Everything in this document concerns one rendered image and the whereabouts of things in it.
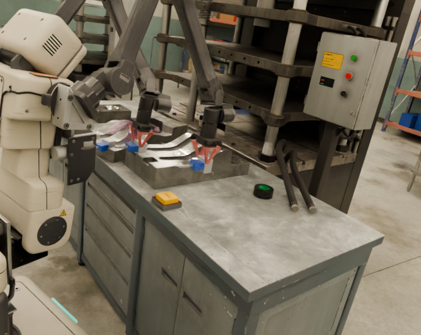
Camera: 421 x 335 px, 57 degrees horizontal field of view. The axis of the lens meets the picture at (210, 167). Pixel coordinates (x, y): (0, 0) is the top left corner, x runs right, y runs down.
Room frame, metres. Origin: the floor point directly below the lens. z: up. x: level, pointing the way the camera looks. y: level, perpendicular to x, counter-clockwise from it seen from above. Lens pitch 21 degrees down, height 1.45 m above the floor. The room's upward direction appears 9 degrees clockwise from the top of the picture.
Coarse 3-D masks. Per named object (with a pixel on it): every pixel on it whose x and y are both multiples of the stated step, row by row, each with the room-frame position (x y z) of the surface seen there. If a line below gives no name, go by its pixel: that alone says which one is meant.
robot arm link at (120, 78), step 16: (144, 0) 1.19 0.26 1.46; (128, 16) 1.19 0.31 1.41; (144, 16) 1.18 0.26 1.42; (128, 32) 1.14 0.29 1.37; (144, 32) 1.18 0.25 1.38; (128, 48) 1.13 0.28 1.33; (112, 64) 1.15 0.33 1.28; (128, 64) 1.10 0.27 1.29; (112, 80) 1.05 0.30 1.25; (128, 80) 1.09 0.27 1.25
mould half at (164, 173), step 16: (160, 144) 1.66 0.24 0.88; (176, 144) 1.67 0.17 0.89; (192, 144) 1.64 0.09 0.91; (128, 160) 1.52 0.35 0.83; (160, 160) 1.44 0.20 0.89; (176, 160) 1.48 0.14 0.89; (224, 160) 1.58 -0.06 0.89; (144, 176) 1.42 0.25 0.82; (160, 176) 1.37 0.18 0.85; (176, 176) 1.42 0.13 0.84; (192, 176) 1.47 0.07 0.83; (208, 176) 1.53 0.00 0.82; (224, 176) 1.59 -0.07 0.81
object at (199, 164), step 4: (200, 156) 1.38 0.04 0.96; (192, 160) 1.35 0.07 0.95; (196, 160) 1.36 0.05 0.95; (200, 160) 1.37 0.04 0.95; (204, 160) 1.35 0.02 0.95; (212, 160) 1.36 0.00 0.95; (184, 164) 1.32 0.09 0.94; (188, 164) 1.32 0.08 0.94; (192, 164) 1.33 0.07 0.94; (196, 164) 1.32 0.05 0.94; (200, 164) 1.33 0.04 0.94; (204, 164) 1.35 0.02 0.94; (208, 164) 1.35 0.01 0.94; (192, 168) 1.33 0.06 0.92; (196, 168) 1.32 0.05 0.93; (200, 168) 1.34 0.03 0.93; (204, 168) 1.34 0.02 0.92; (208, 168) 1.36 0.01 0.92; (204, 172) 1.35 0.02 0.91; (208, 172) 1.36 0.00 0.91
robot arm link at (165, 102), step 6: (150, 78) 1.52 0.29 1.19; (150, 84) 1.51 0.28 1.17; (144, 90) 1.51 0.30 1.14; (150, 90) 1.50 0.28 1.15; (162, 96) 1.54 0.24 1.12; (168, 96) 1.56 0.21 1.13; (162, 102) 1.52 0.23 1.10; (168, 102) 1.54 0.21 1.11; (156, 108) 1.52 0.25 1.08; (162, 108) 1.52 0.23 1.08; (168, 108) 1.53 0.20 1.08
